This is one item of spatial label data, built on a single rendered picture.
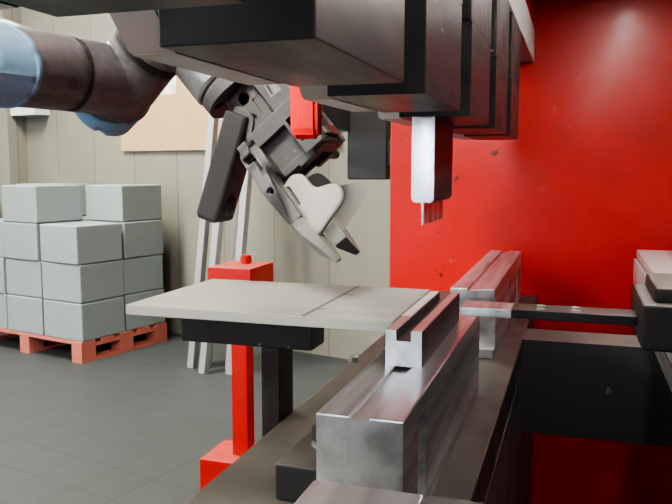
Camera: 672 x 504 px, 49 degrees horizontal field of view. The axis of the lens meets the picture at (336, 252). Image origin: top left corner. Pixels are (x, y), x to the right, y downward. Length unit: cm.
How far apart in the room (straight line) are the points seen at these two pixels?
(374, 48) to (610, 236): 124
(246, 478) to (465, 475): 18
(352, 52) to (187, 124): 476
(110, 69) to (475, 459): 52
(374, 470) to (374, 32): 28
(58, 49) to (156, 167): 453
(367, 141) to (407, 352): 159
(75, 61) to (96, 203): 416
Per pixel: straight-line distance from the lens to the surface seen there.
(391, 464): 50
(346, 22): 31
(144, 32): 31
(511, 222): 156
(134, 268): 485
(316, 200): 71
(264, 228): 471
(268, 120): 73
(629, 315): 69
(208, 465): 275
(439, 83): 51
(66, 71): 77
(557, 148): 155
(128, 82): 82
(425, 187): 66
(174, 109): 515
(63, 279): 467
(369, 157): 217
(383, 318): 65
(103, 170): 567
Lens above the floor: 113
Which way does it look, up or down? 6 degrees down
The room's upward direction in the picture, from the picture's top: straight up
